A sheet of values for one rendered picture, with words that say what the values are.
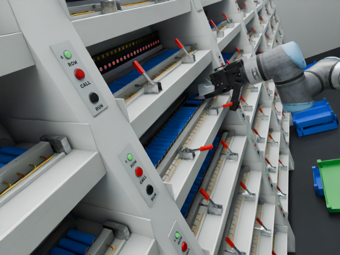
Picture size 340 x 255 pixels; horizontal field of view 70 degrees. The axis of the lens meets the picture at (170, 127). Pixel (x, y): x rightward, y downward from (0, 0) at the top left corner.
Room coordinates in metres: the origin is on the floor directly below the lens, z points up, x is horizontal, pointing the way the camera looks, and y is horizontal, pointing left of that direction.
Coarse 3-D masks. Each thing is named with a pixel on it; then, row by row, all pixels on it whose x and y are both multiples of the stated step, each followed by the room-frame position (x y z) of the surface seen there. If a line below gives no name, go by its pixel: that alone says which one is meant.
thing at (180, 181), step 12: (192, 84) 1.03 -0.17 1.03; (228, 96) 0.94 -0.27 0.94; (228, 108) 0.93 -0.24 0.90; (156, 120) 0.81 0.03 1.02; (204, 120) 0.79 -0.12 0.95; (216, 120) 0.77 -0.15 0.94; (204, 132) 0.71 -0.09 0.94; (216, 132) 0.76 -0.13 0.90; (192, 144) 0.66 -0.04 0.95; (204, 144) 0.65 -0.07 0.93; (204, 156) 0.64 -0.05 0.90; (180, 168) 0.56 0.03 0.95; (192, 168) 0.56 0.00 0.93; (168, 180) 0.53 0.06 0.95; (180, 180) 0.52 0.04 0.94; (192, 180) 0.55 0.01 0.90; (180, 192) 0.48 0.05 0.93; (180, 204) 0.48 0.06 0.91
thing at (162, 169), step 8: (216, 96) 0.94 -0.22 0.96; (208, 104) 0.88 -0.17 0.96; (200, 112) 0.80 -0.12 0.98; (192, 120) 0.76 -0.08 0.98; (192, 128) 0.73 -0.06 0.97; (184, 136) 0.67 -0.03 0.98; (192, 136) 0.68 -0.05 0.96; (176, 144) 0.64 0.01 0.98; (168, 152) 0.61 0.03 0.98; (176, 152) 0.61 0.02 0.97; (168, 160) 0.57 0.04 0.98; (160, 168) 0.55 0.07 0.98; (160, 176) 0.53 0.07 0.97; (168, 176) 0.53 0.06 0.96
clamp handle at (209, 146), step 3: (201, 147) 0.57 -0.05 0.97; (204, 147) 0.56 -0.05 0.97; (207, 147) 0.56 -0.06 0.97; (210, 147) 0.55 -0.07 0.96; (189, 150) 0.60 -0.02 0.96; (192, 150) 0.59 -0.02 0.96; (195, 150) 0.58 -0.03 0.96; (198, 150) 0.57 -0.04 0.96; (201, 150) 0.57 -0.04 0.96; (204, 150) 0.56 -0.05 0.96
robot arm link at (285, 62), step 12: (276, 48) 0.74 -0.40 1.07; (288, 48) 0.70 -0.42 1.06; (264, 60) 0.74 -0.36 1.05; (276, 60) 0.71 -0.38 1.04; (288, 60) 0.69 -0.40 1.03; (300, 60) 0.68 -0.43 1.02; (264, 72) 0.73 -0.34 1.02; (276, 72) 0.72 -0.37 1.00; (288, 72) 0.70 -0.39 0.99; (300, 72) 0.70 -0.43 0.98
